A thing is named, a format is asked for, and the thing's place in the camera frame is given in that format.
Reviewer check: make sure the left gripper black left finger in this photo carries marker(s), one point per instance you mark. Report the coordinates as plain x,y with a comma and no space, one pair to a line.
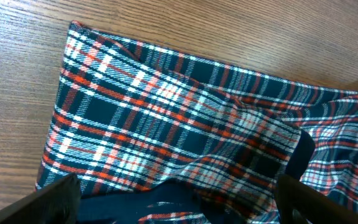
55,203

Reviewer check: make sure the plaid red navy white garment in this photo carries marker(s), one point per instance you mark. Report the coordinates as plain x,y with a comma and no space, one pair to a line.
131,115

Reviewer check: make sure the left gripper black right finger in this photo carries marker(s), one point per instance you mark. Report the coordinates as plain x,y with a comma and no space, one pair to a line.
298,203

